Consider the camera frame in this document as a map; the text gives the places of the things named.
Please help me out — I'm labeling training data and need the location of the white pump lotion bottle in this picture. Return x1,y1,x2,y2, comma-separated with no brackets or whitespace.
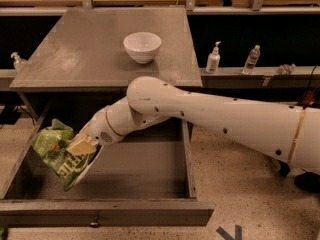
206,41,220,73

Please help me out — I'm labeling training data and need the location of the green Kettle chip bag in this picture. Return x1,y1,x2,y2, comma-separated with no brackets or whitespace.
32,119,101,191

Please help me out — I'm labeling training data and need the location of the clear plastic water bottle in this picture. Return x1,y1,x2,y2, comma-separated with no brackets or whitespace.
242,45,260,75

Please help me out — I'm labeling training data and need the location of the clear pump sanitizer bottle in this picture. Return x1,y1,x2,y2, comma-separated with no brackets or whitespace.
11,52,27,72

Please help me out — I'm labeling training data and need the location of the white ceramic bowl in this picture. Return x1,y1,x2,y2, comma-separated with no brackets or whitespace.
123,32,162,64

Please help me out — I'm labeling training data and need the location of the open grey top drawer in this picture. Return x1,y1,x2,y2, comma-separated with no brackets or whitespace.
0,118,214,227

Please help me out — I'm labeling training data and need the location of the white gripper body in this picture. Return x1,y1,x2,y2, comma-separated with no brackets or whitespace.
80,105,124,147

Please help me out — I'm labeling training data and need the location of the crumpled clear wrapper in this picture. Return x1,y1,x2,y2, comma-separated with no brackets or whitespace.
278,64,296,75

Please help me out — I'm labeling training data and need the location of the grey metal cabinet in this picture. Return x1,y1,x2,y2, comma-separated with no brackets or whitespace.
8,7,203,142

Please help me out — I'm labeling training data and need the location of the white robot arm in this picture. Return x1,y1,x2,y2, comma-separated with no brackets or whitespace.
67,77,320,174

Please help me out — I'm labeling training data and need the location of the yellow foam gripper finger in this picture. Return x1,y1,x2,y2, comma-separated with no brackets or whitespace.
66,133,98,156

